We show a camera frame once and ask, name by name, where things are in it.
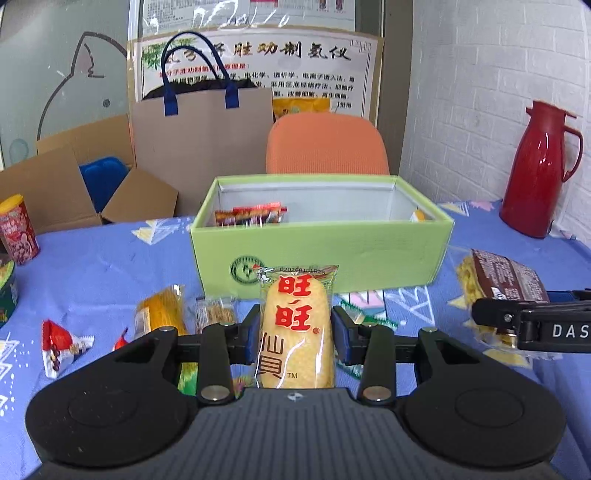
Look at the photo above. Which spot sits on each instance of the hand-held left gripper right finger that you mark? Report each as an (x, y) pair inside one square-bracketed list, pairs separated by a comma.
[(337, 333)]

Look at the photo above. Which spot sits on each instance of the open brown cardboard box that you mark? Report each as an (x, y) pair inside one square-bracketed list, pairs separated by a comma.
[(46, 194)]

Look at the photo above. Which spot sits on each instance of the large wall poster board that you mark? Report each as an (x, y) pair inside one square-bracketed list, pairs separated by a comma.
[(300, 69)]

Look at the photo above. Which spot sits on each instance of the blue printed tablecloth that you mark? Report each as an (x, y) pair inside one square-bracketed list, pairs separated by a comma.
[(115, 258)]

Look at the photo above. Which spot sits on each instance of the orange red chips packet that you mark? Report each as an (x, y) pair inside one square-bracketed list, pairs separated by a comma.
[(249, 214)]

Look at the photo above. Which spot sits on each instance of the light green cardboard box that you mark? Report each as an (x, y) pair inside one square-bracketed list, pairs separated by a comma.
[(378, 258)]

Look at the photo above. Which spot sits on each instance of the small red candy packet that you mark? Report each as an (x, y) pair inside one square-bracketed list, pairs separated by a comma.
[(121, 342)]

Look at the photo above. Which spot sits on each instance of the clear biscuit packet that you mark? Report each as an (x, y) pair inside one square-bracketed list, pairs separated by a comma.
[(214, 314)]

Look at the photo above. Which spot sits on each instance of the red white triangular candy packet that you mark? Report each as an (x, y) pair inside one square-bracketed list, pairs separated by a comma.
[(57, 346)]

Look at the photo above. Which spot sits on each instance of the red thermos jug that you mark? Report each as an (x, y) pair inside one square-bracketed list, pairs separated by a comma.
[(535, 184)]

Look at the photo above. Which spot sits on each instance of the green yellow snack packet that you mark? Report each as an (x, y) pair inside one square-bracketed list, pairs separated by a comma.
[(188, 376)]

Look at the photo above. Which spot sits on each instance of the yellow cake clear packet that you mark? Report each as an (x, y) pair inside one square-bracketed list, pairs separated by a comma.
[(159, 314)]

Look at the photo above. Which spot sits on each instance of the red snack canister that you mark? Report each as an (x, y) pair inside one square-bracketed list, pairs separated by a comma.
[(18, 235)]

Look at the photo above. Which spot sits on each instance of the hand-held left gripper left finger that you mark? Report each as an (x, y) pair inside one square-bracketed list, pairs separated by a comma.
[(253, 333)]

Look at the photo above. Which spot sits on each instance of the green plum packet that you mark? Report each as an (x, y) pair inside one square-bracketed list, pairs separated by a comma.
[(364, 307)]

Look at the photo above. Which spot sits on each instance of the brown label cake packet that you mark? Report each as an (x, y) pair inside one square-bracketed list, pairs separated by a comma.
[(503, 277)]

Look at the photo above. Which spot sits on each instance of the yellow rice cracker packet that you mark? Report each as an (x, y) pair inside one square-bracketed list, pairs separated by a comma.
[(295, 337)]

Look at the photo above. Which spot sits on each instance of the glossy wall poster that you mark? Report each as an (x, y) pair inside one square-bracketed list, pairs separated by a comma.
[(184, 14)]

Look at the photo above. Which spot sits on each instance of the orange chair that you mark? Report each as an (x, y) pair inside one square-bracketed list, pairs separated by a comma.
[(323, 143)]

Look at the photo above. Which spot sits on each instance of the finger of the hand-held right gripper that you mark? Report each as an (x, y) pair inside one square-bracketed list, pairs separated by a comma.
[(572, 295), (494, 314)]

